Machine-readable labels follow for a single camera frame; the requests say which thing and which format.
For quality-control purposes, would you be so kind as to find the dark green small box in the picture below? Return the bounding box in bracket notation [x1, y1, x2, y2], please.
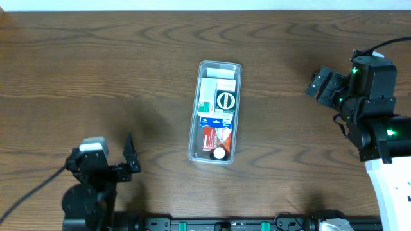
[214, 79, 237, 114]

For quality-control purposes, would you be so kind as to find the clear plastic container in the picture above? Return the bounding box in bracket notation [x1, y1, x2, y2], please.
[188, 60, 242, 165]

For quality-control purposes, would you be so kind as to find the white green box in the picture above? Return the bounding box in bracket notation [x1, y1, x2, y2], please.
[197, 78, 218, 117]

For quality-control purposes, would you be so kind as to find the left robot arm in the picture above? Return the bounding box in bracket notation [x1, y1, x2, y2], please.
[62, 134, 141, 230]

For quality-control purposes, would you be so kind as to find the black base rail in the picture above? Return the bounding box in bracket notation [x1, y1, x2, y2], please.
[113, 210, 383, 231]

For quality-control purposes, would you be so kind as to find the red medicine box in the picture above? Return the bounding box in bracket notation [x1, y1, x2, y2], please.
[202, 127, 232, 152]

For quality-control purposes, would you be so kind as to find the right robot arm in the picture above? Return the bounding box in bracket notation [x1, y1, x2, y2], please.
[305, 56, 410, 230]

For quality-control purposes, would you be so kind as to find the dark bottle white cap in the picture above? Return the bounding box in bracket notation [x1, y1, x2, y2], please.
[210, 147, 229, 161]

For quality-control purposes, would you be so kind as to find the blue tall carton box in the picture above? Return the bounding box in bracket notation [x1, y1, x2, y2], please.
[200, 113, 234, 129]

